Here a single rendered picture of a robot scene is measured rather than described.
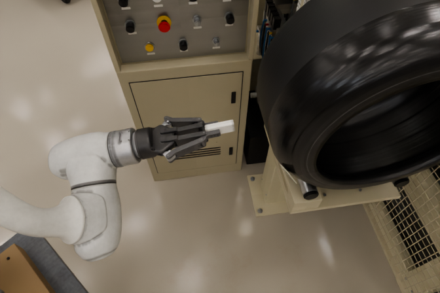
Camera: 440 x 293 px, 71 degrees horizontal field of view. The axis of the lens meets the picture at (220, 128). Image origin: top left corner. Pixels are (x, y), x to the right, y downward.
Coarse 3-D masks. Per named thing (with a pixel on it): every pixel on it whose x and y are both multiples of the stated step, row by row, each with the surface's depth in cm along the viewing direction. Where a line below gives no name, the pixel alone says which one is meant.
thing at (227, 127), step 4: (220, 124) 74; (224, 124) 74; (228, 124) 74; (232, 124) 74; (208, 128) 74; (212, 128) 74; (216, 128) 74; (220, 128) 74; (224, 128) 75; (228, 128) 75; (232, 128) 75; (224, 132) 76; (228, 132) 76
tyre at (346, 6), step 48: (336, 0) 61; (384, 0) 56; (432, 0) 53; (288, 48) 66; (336, 48) 56; (384, 48) 52; (432, 48) 50; (288, 96) 63; (336, 96) 56; (384, 96) 55; (432, 96) 90; (288, 144) 68; (336, 144) 100; (384, 144) 96; (432, 144) 88
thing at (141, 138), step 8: (144, 128) 75; (152, 128) 77; (160, 128) 76; (136, 136) 73; (144, 136) 72; (152, 136) 75; (160, 136) 75; (168, 136) 75; (136, 144) 72; (144, 144) 72; (152, 144) 74; (160, 144) 74; (168, 144) 73; (176, 144) 75; (144, 152) 73; (152, 152) 73; (160, 152) 73
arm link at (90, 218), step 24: (0, 192) 56; (72, 192) 71; (96, 192) 69; (0, 216) 55; (24, 216) 58; (48, 216) 61; (72, 216) 64; (96, 216) 67; (120, 216) 73; (72, 240) 65; (96, 240) 67
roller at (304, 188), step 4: (300, 180) 92; (300, 184) 92; (304, 184) 90; (308, 184) 90; (304, 188) 90; (308, 188) 89; (312, 188) 89; (316, 188) 90; (304, 192) 90; (308, 192) 89; (312, 192) 88; (316, 192) 89; (304, 196) 90; (308, 196) 89; (312, 196) 90; (316, 196) 90
